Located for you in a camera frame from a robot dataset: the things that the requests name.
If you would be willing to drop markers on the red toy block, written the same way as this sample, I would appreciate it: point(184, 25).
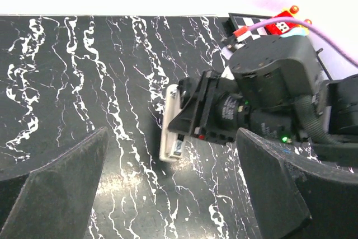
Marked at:
point(282, 27)

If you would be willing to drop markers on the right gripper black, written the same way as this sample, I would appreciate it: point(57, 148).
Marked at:
point(209, 108)

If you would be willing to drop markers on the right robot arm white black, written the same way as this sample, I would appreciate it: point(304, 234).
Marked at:
point(276, 90)

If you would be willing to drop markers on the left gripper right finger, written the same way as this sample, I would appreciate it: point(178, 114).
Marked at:
point(293, 196)

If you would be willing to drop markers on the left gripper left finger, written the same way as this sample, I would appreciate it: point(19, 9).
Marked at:
point(52, 194)

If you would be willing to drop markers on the checkered chess board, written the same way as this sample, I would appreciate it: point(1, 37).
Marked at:
point(241, 29)

